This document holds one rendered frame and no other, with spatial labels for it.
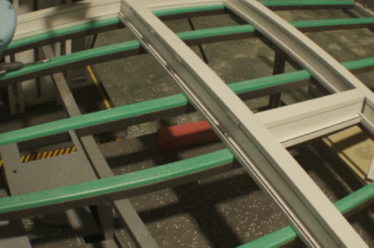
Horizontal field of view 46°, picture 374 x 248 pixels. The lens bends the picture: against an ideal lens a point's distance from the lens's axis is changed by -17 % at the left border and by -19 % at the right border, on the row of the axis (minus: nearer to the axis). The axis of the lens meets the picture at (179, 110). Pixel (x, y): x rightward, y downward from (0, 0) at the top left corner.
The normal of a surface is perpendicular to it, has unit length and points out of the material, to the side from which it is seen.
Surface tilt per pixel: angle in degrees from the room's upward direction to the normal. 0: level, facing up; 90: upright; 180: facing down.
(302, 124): 90
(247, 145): 90
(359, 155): 0
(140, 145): 0
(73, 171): 0
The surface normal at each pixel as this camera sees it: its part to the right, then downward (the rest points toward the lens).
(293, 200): -0.91, 0.18
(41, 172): 0.04, -0.84
